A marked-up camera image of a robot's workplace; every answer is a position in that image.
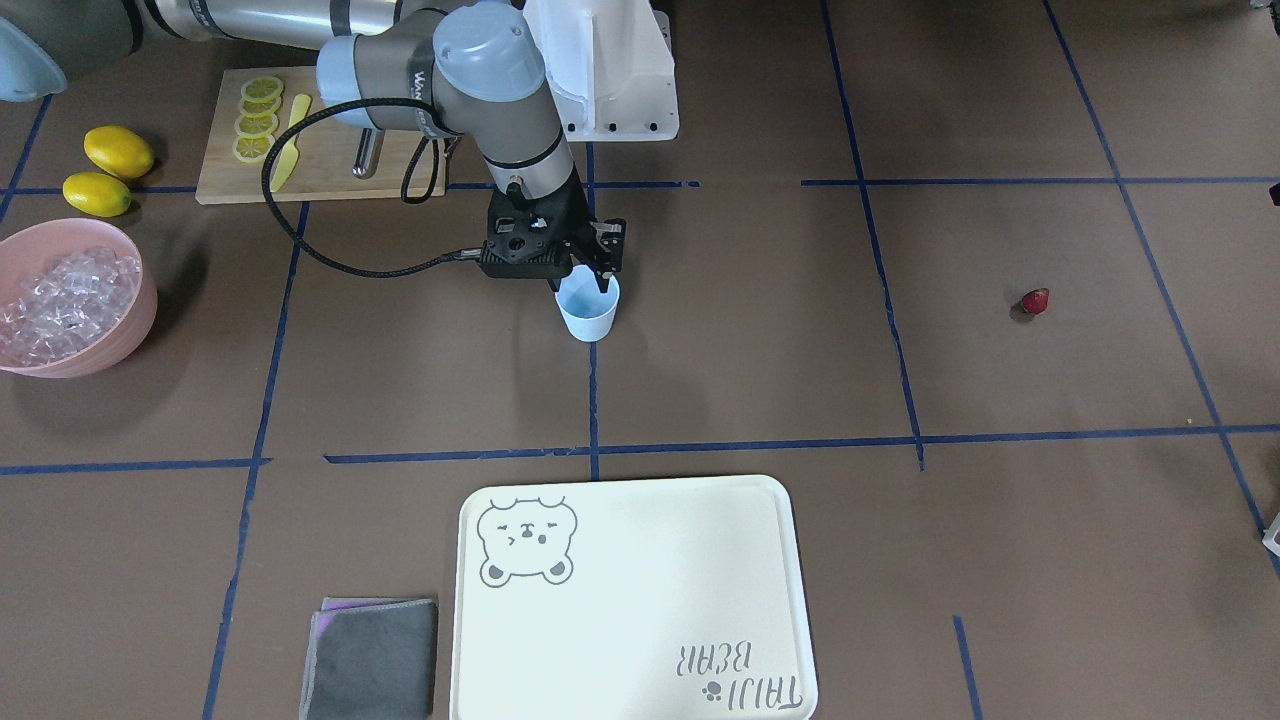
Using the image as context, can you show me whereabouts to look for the yellow lemon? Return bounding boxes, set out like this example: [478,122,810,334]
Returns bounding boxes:
[61,172,132,218]
[82,126,156,181]

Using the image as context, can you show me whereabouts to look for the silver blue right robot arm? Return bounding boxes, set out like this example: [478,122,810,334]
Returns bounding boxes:
[3,1,626,292]

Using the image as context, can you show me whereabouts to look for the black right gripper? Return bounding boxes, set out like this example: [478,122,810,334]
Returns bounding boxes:
[486,178,627,293]

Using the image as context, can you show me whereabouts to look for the red strawberry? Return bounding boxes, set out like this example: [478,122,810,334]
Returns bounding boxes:
[1019,287,1050,316]

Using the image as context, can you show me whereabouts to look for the yellow plastic knife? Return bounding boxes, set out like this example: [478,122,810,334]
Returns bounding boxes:
[268,94,312,193]

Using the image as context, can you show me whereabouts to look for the lemon slice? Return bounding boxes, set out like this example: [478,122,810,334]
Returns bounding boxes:
[230,135,275,164]
[238,95,282,120]
[234,114,279,138]
[239,76,284,102]

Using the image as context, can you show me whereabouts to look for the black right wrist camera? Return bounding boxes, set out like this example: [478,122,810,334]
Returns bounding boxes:
[477,215,573,284]

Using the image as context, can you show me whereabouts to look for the pink bowl of ice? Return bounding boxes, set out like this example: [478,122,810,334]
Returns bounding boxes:
[1,219,157,378]

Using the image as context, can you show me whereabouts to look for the cream bear tray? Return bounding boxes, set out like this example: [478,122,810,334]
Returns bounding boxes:
[448,474,819,719]

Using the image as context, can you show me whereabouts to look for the white pedestal column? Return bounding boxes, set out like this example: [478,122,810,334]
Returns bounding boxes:
[524,1,680,143]

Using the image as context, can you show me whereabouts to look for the black silver muddler stick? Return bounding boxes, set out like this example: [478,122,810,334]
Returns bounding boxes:
[351,128,385,181]

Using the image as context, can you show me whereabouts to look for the grey folded cloth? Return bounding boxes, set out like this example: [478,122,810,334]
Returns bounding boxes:
[298,596,439,719]

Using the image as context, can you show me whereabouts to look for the light blue plastic cup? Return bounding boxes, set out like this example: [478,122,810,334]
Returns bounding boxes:
[554,265,621,343]

